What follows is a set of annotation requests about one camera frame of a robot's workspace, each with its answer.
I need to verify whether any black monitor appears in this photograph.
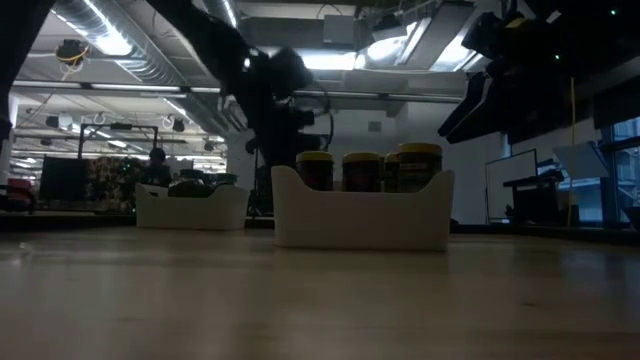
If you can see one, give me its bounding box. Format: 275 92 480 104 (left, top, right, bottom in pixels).
39 155 90 202

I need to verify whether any grey ceiling unit box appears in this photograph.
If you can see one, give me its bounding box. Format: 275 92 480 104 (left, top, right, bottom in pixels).
322 13 357 47

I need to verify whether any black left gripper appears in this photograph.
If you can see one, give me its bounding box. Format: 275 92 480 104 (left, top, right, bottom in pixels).
244 98 325 169

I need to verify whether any light grey panel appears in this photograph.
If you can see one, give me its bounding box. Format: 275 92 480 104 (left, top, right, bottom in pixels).
551 140 610 181

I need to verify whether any long grey ceiling pipe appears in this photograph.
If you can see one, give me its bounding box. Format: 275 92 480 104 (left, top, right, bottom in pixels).
9 78 485 106

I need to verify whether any ceiling light panel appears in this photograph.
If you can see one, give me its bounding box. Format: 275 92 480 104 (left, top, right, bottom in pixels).
299 49 369 71

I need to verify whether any black yellow cord reel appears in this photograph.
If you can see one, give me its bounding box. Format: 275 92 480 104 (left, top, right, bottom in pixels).
53 38 91 77

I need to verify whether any white plastic bin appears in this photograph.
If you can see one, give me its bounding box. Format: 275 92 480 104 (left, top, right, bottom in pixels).
134 181 251 232
270 164 456 253

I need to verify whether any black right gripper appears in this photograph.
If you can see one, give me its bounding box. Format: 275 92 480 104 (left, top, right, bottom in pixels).
437 11 562 147

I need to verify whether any person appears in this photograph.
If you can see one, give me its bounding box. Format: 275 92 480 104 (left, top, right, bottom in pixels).
142 146 175 189

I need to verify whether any red object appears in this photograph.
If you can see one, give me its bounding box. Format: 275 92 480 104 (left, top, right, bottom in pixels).
5 177 39 211

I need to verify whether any silver ventilation duct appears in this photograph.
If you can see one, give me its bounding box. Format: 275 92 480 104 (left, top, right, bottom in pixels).
37 0 229 134

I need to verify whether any whiteboard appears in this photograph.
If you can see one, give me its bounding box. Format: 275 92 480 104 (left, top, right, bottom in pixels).
484 148 540 225

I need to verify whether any window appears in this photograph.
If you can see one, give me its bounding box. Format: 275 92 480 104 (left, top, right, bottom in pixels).
599 117 640 225

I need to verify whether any dark work desk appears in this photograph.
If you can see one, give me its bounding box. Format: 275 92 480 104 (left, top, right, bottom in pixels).
502 168 569 227

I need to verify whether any black rig frame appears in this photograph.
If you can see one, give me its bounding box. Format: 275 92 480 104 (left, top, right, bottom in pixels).
73 122 160 199

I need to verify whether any floral patterned panel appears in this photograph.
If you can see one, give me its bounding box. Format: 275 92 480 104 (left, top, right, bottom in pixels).
85 156 146 211

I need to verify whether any black metal table frame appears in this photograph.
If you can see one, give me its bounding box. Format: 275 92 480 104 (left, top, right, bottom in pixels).
0 209 640 247

